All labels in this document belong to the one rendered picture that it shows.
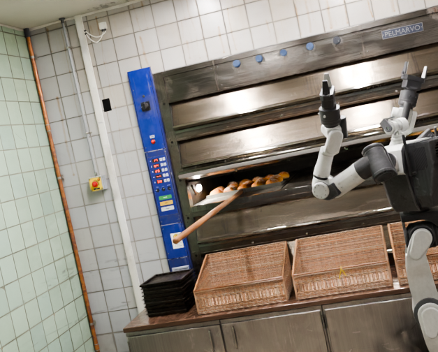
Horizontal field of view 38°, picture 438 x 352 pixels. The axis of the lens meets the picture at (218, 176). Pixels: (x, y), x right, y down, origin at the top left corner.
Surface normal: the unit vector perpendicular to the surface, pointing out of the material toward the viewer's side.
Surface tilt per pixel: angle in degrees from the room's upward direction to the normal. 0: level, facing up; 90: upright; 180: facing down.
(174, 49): 90
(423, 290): 90
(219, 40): 90
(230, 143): 71
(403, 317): 90
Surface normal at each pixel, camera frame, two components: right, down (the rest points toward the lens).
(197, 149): -0.27, -0.25
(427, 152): -0.73, 0.19
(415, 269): -0.05, 0.48
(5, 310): 0.96, -0.19
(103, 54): -0.22, 0.10
